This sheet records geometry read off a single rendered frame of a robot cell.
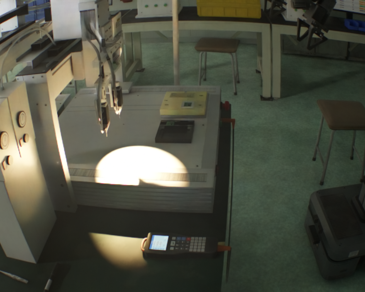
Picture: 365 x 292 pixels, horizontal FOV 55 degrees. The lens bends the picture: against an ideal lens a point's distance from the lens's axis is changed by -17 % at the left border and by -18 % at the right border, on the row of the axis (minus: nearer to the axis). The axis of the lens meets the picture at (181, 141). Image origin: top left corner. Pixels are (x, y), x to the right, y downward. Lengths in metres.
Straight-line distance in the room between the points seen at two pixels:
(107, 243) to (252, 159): 1.86
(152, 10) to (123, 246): 2.92
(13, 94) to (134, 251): 0.54
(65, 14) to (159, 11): 2.62
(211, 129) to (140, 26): 2.29
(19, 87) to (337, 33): 3.08
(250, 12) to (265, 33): 0.27
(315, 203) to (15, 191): 1.55
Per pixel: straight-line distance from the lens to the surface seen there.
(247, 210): 2.41
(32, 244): 1.11
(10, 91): 1.00
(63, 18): 1.21
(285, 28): 3.56
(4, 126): 0.95
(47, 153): 1.18
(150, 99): 1.68
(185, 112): 1.49
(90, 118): 1.59
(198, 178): 1.19
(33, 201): 1.12
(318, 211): 2.05
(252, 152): 2.94
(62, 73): 1.17
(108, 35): 1.22
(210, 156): 1.28
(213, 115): 1.53
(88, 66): 1.23
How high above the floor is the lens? 1.54
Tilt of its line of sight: 30 degrees down
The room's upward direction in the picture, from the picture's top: 3 degrees counter-clockwise
